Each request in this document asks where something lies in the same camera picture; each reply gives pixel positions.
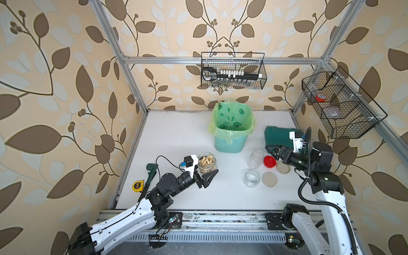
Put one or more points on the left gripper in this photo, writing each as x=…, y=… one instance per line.
x=200, y=179

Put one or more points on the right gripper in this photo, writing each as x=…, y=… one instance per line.
x=281, y=152

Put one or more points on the red jar lid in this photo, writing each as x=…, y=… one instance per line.
x=269, y=162

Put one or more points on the beige-lid jar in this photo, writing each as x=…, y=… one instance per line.
x=251, y=178
x=207, y=163

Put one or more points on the beige jar lid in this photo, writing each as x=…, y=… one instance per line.
x=269, y=179
x=283, y=168

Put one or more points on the green plastic trash bin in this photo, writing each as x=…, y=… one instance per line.
x=235, y=147

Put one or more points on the yellow-green bin liner bag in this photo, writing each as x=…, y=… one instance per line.
x=231, y=120

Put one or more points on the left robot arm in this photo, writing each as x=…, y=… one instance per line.
x=149, y=213

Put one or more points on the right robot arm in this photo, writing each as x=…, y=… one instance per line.
x=322, y=188

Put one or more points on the green plastic tool case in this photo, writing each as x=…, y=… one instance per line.
x=276, y=136

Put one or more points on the yellow tape measure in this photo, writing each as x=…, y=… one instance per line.
x=138, y=186

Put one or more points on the red object in basket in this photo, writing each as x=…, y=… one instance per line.
x=320, y=98

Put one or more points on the black socket wrench set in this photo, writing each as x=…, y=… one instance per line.
x=212, y=74

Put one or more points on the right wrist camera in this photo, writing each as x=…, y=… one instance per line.
x=298, y=141

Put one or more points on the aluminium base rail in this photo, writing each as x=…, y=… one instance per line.
x=229, y=220

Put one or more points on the right wire basket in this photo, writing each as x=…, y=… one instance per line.
x=349, y=111

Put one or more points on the wire basket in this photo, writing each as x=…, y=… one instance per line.
x=236, y=70
x=349, y=111

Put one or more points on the back wire basket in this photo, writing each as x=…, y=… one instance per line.
x=236, y=70

